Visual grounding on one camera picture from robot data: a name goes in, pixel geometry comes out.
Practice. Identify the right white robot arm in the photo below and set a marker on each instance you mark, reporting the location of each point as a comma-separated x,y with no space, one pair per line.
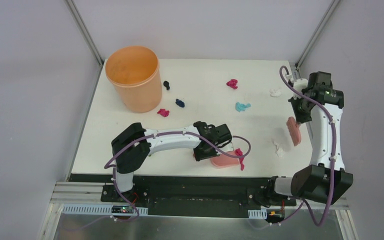
319,106

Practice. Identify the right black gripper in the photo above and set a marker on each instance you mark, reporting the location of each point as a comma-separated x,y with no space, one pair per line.
299,118

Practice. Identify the white cable duct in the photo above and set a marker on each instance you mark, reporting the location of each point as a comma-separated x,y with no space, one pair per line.
104,210
257,214

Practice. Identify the right white cable duct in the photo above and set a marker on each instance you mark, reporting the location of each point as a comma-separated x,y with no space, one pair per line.
257,214

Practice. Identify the dark blue paper scrap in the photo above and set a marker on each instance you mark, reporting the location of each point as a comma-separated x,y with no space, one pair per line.
179,103

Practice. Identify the cyan paper scrap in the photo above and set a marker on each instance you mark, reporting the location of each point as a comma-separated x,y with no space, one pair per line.
241,107

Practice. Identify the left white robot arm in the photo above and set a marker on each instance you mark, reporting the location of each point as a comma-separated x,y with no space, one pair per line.
132,146

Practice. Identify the white paper scrap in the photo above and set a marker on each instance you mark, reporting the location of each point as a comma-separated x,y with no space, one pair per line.
275,92
278,149

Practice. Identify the left white cable duct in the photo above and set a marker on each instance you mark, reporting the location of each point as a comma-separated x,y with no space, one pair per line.
104,210

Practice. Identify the pink hand brush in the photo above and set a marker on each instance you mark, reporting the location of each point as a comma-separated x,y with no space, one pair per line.
294,131

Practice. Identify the black paper scrap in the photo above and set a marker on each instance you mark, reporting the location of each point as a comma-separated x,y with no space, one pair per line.
166,84

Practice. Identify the orange plastic bucket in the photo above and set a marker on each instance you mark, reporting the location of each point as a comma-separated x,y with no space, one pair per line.
134,72

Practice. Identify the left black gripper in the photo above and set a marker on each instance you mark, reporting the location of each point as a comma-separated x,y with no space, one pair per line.
206,152

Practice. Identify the magenta paper scrap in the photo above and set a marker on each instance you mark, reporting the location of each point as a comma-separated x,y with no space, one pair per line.
240,157
163,112
232,83

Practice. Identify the pink plastic dustpan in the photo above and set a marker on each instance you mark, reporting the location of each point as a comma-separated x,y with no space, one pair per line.
224,161

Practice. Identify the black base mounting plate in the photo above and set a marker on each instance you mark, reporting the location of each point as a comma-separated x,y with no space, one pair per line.
188,196

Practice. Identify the magenta paper scrap top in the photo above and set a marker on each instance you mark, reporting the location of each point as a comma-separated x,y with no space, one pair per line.
232,83

